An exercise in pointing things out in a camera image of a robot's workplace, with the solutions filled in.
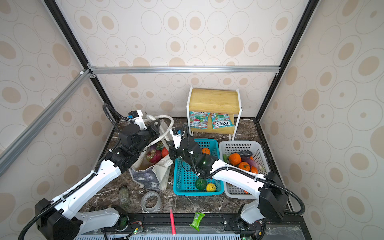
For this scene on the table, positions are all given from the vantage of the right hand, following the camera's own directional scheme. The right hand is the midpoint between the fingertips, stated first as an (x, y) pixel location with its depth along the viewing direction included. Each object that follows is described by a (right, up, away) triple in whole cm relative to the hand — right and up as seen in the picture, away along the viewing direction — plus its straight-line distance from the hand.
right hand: (168, 142), depth 72 cm
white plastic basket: (+35, -28, +12) cm, 46 cm away
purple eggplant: (+48, -14, +18) cm, 53 cm away
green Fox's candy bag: (+29, +12, +22) cm, 39 cm away
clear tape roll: (-14, -30, +7) cm, 34 cm away
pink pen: (+2, -40, +1) cm, 40 cm away
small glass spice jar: (-24, -30, +7) cm, 39 cm away
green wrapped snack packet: (+14, -39, +1) cm, 41 cm away
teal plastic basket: (+7, -22, +18) cm, 29 cm away
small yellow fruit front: (+21, -25, +8) cm, 34 cm away
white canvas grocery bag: (-11, -15, +2) cm, 19 cm away
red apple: (-5, -7, +18) cm, 20 cm away
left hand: (-1, +11, -3) cm, 12 cm away
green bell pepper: (+16, -24, +9) cm, 30 cm away
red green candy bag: (+15, +12, +21) cm, 29 cm away
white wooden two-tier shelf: (+29, +20, +9) cm, 37 cm away
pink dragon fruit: (-11, -9, +16) cm, 21 cm away
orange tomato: (+37, -11, +18) cm, 43 cm away
